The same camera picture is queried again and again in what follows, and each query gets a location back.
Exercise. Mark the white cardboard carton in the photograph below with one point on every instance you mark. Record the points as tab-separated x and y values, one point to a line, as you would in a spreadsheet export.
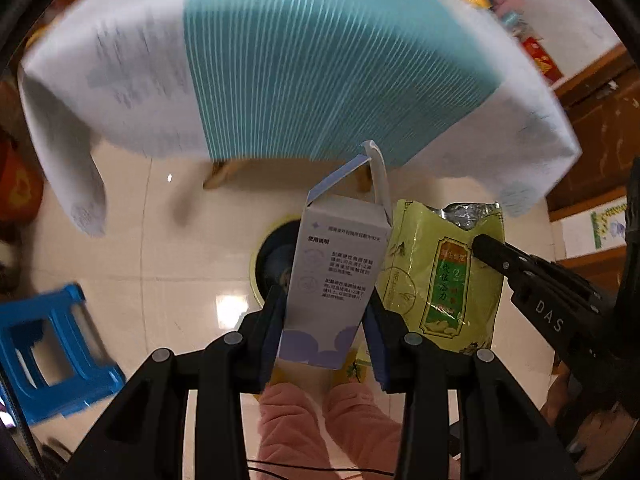
330	270

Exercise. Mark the brown wooden door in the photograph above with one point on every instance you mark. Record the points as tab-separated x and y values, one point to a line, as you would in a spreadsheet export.
600	125

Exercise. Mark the white and teal striped tablecloth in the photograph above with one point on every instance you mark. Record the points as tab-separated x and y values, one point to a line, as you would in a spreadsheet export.
310	60

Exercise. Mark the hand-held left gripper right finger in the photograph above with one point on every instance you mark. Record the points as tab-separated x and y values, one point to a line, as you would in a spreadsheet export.
378	355

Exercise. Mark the yellow-rimmed trash bin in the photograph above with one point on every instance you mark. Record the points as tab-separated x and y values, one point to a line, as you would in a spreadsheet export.
272	255

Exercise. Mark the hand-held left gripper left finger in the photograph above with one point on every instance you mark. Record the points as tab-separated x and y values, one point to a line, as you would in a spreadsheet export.
268	342

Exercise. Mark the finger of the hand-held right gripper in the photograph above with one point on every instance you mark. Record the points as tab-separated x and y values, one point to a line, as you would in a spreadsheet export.
540	280

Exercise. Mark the light green foil packet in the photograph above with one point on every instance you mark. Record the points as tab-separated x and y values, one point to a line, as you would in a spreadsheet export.
440	280

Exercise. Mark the person's pink trouser legs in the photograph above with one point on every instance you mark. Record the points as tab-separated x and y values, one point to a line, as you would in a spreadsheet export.
285	430

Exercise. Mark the flower-bordered wall poster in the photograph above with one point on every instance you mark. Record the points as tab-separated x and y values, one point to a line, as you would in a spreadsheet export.
605	225

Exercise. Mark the blue plastic stool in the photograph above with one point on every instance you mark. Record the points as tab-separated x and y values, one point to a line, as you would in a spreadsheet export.
95	375

